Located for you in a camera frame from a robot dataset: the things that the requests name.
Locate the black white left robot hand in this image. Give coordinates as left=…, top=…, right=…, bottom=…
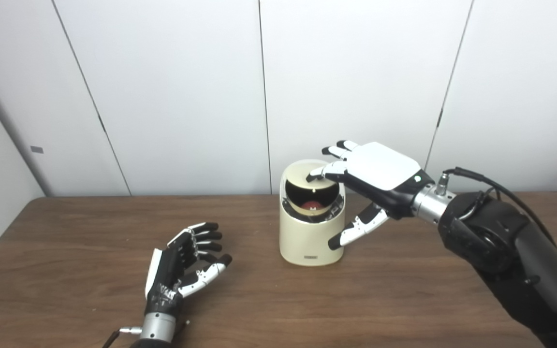
left=145, top=222, right=233, bottom=317

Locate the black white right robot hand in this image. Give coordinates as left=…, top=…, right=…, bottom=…
left=306, top=140, right=435, bottom=250

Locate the cream round bin lid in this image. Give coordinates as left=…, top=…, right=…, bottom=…
left=285, top=163, right=341, bottom=190

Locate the cream-colored bin body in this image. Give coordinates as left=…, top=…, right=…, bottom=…
left=279, top=160, right=346, bottom=266

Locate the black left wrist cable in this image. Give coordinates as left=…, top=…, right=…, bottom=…
left=102, top=327, right=143, bottom=348

